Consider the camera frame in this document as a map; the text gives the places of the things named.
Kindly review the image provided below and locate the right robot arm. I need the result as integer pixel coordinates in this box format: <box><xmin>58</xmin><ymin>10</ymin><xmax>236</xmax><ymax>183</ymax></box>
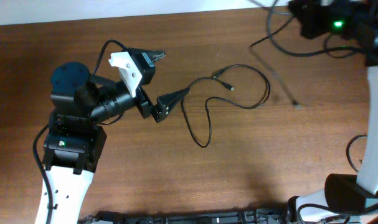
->
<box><xmin>288</xmin><ymin>1</ymin><xmax>378</xmax><ymax>223</ymax></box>

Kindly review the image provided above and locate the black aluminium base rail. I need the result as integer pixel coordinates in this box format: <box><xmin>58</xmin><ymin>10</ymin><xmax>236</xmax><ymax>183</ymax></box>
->
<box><xmin>78</xmin><ymin>204</ymin><xmax>297</xmax><ymax>224</ymax></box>

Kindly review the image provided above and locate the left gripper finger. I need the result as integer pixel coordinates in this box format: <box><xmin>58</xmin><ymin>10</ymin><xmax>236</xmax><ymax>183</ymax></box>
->
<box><xmin>153</xmin><ymin>88</ymin><xmax>190</xmax><ymax>123</ymax></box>
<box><xmin>147</xmin><ymin>50</ymin><xmax>166</xmax><ymax>63</ymax></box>

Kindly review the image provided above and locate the thin black usb cable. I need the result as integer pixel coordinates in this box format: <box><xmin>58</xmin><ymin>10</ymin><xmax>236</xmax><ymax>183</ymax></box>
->
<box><xmin>180</xmin><ymin>63</ymin><xmax>272</xmax><ymax>149</ymax></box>

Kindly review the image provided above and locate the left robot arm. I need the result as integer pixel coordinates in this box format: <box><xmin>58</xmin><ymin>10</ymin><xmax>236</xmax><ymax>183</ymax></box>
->
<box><xmin>35</xmin><ymin>48</ymin><xmax>189</xmax><ymax>223</ymax></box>

